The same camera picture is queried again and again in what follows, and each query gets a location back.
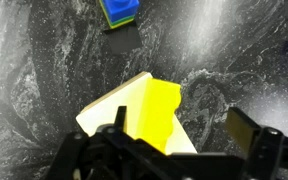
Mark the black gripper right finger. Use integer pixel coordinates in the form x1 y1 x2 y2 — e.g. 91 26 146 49
225 107 261 154

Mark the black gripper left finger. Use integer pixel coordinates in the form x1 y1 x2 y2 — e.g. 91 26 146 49
114 106 127 131

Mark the pale wooden block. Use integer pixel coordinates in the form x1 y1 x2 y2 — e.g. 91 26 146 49
76 72 197 155

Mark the yellow toy brick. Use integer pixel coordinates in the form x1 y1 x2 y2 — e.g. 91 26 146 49
136 78 181 153

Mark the blue green yellow brick stack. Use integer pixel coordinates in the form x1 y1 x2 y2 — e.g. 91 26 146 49
99 0 140 29

